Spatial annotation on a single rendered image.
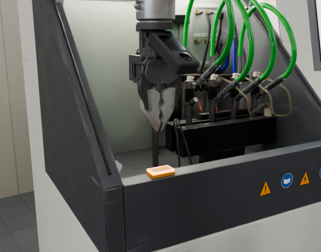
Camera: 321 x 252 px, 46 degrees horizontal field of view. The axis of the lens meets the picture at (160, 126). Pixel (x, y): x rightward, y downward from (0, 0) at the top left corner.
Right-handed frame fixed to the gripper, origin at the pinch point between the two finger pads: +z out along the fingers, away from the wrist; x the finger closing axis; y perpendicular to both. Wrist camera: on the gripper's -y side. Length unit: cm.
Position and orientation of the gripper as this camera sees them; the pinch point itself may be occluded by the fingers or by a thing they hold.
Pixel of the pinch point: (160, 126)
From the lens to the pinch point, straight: 75.6
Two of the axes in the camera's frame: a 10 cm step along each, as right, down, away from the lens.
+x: -8.8, 1.2, -4.6
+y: -4.7, -2.2, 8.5
